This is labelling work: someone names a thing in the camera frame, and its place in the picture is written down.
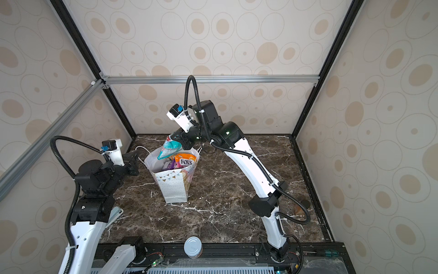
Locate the black frame post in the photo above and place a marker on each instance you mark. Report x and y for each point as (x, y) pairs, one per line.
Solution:
(72, 29)
(340, 38)

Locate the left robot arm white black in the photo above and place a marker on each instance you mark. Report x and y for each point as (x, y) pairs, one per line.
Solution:
(93, 202)

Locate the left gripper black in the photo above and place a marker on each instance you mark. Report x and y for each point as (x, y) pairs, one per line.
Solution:
(132, 161)

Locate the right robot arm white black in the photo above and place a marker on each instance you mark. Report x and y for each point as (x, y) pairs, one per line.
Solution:
(199, 121)

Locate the light green plastic piece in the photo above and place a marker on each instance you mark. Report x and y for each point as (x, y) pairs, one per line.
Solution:
(115, 214)

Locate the purple candy packet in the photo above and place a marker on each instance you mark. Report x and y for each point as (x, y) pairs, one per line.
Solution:
(168, 165)

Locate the orange red Fox's packet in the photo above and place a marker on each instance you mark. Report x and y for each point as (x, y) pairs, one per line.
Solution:
(182, 160)

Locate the teal Fox's candy packet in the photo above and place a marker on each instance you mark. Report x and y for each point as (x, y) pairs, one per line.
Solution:
(169, 148)

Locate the right black frame post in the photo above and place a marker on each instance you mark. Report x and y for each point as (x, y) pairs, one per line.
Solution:
(340, 38)

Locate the horizontal aluminium rail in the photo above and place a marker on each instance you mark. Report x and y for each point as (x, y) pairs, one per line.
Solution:
(221, 79)

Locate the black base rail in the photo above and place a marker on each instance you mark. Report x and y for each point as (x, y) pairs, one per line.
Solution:
(248, 258)

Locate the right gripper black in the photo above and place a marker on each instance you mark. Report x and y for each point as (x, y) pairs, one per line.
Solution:
(181, 137)

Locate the left diagonal aluminium rail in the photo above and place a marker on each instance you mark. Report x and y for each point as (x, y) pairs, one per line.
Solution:
(18, 169)

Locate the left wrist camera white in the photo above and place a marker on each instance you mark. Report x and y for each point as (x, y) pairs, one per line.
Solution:
(112, 149)

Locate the left black frame post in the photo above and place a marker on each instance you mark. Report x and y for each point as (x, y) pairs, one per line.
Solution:
(72, 29)

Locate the white round cap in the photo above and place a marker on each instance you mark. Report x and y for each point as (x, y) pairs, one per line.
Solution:
(193, 247)

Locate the white paper bag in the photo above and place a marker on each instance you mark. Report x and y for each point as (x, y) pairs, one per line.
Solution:
(173, 183)

